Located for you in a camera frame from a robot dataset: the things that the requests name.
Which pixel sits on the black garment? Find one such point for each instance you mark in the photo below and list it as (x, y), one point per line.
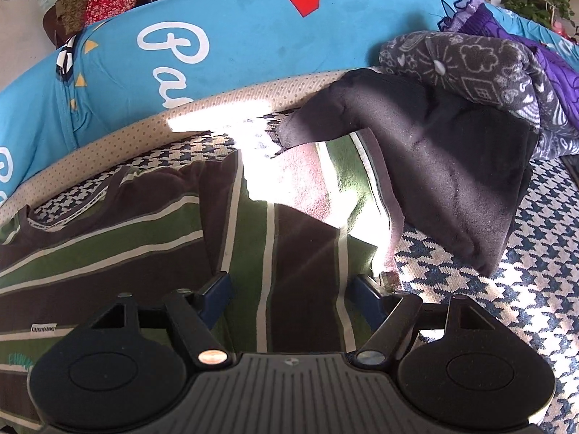
(452, 167)

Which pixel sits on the green striped shirt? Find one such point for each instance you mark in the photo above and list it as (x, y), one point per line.
(294, 271)

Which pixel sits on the brown cloth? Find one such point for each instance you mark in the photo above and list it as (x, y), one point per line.
(68, 13)

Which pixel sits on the purple floral garment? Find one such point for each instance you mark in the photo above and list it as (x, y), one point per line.
(493, 25)

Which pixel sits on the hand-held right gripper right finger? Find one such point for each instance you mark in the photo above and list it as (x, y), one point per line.
(368, 293)

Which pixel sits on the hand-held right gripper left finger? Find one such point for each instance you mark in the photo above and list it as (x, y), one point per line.
(217, 297)

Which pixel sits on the blue cartoon print quilt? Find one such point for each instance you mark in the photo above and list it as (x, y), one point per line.
(253, 31)

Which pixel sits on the grey patterned garment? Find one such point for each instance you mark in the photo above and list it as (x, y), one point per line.
(488, 63)

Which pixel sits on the houndstooth blanket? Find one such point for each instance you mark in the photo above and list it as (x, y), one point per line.
(520, 280)

